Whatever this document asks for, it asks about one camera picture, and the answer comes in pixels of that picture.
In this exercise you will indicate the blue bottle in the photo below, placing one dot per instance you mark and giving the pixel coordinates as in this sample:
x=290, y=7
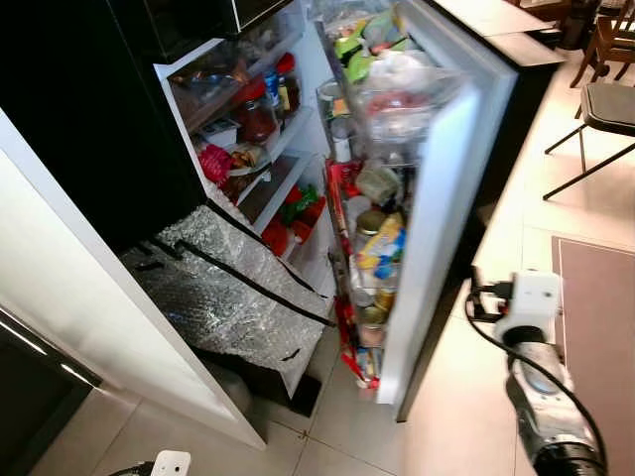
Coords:
x=271, y=87

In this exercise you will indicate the green vegetable packet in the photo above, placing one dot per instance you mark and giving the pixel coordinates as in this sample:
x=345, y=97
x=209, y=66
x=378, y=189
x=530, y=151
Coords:
x=299, y=203

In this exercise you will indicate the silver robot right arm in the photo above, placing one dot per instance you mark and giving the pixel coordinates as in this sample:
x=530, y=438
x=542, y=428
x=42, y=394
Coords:
x=546, y=407

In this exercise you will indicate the large red-lidded jar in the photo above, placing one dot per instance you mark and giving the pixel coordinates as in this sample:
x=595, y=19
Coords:
x=255, y=114

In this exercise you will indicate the red food packet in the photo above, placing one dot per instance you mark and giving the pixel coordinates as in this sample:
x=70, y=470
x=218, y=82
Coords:
x=215, y=164

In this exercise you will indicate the black refrigerator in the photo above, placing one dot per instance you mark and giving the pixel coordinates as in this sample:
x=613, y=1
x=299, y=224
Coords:
x=89, y=89

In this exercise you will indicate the white kitchen cabinet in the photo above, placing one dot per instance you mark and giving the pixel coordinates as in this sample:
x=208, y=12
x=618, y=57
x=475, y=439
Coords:
x=89, y=297

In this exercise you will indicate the golden can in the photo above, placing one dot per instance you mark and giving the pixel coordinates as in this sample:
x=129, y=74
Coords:
x=375, y=317

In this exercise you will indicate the black built-in appliance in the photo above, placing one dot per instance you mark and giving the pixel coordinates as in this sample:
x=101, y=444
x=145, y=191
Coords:
x=35, y=407

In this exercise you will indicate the yellow and blue packet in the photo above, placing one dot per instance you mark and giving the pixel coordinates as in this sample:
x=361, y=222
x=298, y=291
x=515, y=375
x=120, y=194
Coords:
x=382, y=246

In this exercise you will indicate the red tomatoes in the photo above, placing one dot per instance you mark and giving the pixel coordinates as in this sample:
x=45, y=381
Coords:
x=276, y=238

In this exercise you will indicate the white-lined refrigerator door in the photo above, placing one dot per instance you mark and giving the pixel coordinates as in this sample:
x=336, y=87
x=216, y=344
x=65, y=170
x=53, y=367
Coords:
x=446, y=198

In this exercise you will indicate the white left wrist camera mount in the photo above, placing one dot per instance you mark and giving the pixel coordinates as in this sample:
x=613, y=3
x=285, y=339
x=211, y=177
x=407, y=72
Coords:
x=171, y=465

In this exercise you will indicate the slim red-lidded jar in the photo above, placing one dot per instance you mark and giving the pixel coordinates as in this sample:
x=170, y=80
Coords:
x=288, y=84

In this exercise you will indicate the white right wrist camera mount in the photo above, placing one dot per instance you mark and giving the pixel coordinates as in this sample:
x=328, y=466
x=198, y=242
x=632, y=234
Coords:
x=531, y=302

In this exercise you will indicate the black folding chair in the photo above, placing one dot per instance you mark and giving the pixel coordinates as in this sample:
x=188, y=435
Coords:
x=607, y=104

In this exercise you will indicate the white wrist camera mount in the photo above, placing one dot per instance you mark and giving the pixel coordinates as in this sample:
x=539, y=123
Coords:
x=171, y=465
x=531, y=302

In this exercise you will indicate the white plastic bag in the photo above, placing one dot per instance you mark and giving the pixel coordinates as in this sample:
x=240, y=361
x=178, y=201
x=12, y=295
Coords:
x=402, y=69

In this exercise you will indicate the green food packaging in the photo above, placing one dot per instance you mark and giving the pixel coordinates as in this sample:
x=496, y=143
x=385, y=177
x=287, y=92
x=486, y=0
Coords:
x=357, y=50

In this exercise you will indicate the clear door bin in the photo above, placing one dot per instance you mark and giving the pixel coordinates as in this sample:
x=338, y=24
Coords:
x=407, y=109

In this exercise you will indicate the brown floor mat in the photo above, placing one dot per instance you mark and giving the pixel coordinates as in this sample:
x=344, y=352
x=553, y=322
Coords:
x=595, y=357

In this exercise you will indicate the wooden dining chair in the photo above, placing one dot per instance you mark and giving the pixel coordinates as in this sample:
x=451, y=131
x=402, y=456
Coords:
x=615, y=35

